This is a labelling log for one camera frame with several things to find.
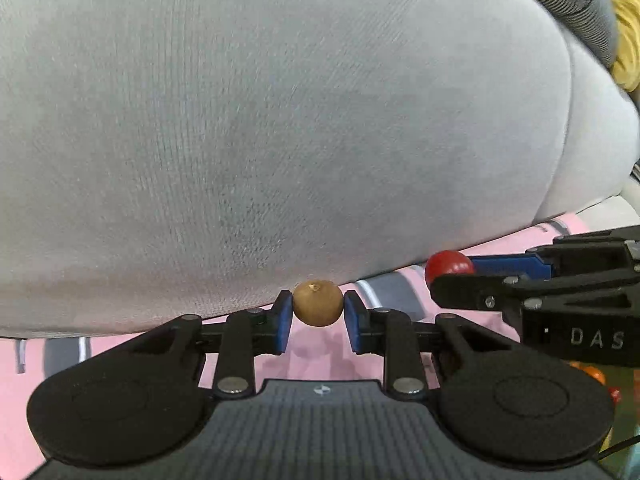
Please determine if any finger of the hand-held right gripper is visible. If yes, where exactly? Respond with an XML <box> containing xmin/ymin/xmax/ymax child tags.
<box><xmin>469</xmin><ymin>225</ymin><xmax>640</xmax><ymax>279</ymax></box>
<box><xmin>430</xmin><ymin>272</ymin><xmax>640</xmax><ymax>313</ymax></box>

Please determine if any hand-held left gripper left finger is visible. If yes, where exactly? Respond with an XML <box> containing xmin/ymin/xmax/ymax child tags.
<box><xmin>125</xmin><ymin>290</ymin><xmax>294</xmax><ymax>397</ymax></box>

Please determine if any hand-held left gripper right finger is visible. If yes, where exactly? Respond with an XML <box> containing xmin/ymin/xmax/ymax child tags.
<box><xmin>344</xmin><ymin>290</ymin><xmax>512</xmax><ymax>397</ymax></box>

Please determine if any small brown round fruit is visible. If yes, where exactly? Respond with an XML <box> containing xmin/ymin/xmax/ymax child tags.
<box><xmin>292</xmin><ymin>280</ymin><xmax>345</xmax><ymax>327</ymax></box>

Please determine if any large orange with brown spots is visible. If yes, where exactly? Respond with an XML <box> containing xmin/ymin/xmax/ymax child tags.
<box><xmin>570</xmin><ymin>360</ymin><xmax>607</xmax><ymax>387</ymax></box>

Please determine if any pink printed blanket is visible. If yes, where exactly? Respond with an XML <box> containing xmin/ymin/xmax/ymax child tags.
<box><xmin>0</xmin><ymin>212</ymin><xmax>640</xmax><ymax>480</ymax></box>

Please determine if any large light sofa cushion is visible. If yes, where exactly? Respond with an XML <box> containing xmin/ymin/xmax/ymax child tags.
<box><xmin>0</xmin><ymin>0</ymin><xmax>636</xmax><ymax>338</ymax></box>

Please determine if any yellow cloth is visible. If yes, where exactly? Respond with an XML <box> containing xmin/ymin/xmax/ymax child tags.
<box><xmin>597</xmin><ymin>0</ymin><xmax>640</xmax><ymax>93</ymax></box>

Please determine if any black cable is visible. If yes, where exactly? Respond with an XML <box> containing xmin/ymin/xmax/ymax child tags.
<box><xmin>597</xmin><ymin>435</ymin><xmax>640</xmax><ymax>461</ymax></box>

